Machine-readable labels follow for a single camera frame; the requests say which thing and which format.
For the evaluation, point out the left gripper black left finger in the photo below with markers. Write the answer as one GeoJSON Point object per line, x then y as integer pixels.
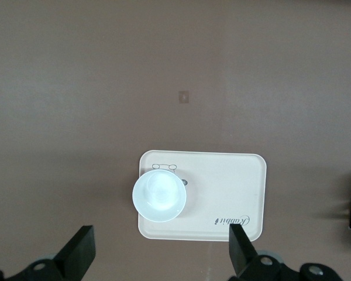
{"type": "Point", "coordinates": [79, 251]}

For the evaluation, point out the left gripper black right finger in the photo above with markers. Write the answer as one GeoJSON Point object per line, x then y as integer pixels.
{"type": "Point", "coordinates": [240, 251]}

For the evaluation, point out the beige tray with rabbit print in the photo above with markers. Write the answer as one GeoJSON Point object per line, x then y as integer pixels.
{"type": "Point", "coordinates": [222, 190]}

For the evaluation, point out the white footed bowl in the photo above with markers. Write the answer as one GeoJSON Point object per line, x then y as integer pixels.
{"type": "Point", "coordinates": [159, 196]}

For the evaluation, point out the small brown tape patch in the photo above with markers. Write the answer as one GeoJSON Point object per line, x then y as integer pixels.
{"type": "Point", "coordinates": [183, 97]}

